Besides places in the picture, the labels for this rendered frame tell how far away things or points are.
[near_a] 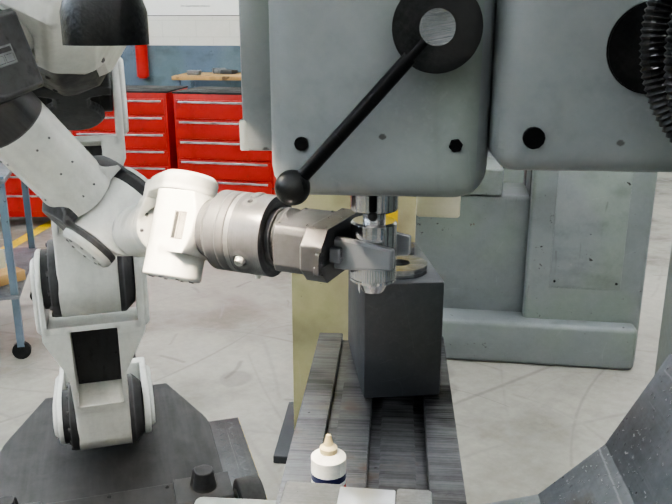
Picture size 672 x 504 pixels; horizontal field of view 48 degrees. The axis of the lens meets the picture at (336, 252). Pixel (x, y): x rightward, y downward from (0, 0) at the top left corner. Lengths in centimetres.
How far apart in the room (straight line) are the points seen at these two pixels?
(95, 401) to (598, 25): 122
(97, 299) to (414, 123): 89
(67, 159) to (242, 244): 34
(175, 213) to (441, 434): 50
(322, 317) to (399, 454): 163
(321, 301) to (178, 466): 111
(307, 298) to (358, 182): 199
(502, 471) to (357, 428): 167
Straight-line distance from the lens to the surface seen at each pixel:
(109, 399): 159
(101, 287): 141
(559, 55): 64
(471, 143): 66
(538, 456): 287
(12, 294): 366
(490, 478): 271
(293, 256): 76
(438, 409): 118
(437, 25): 61
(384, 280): 76
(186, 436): 180
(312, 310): 266
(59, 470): 175
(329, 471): 88
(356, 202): 75
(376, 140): 65
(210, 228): 81
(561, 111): 64
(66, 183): 106
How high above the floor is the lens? 146
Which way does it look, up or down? 17 degrees down
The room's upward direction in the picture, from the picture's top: straight up
